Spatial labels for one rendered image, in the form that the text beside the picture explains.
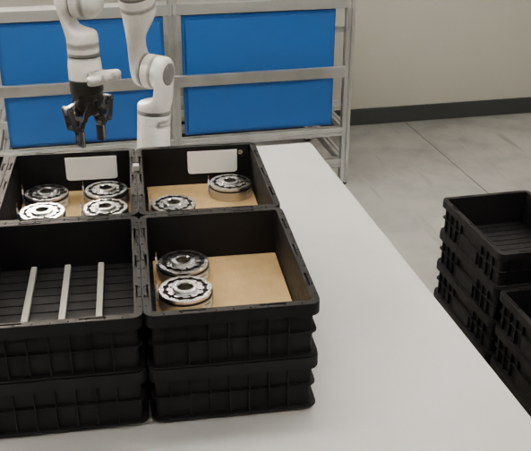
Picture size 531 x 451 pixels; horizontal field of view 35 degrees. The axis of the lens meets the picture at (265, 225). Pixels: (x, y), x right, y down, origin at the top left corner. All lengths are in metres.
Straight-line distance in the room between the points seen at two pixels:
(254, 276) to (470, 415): 0.50
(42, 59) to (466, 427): 2.77
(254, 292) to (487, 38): 3.87
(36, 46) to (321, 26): 1.28
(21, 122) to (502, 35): 2.92
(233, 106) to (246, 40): 0.31
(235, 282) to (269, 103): 2.41
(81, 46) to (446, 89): 3.67
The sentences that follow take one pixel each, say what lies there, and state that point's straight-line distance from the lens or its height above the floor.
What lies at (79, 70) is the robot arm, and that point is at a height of 1.17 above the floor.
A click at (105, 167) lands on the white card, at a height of 0.89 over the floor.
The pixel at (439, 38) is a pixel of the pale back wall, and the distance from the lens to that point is 5.21.
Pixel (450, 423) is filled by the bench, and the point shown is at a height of 0.70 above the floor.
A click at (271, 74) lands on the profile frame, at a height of 0.60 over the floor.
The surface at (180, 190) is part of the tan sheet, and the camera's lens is 2.11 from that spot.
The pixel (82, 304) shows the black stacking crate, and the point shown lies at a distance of 1.65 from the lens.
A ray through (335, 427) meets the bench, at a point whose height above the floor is 0.70.
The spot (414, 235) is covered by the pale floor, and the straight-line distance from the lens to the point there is 3.80.
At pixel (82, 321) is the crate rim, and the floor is 0.93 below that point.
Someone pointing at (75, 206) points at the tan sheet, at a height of 0.83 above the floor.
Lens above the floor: 1.67
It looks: 26 degrees down
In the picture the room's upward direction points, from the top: straight up
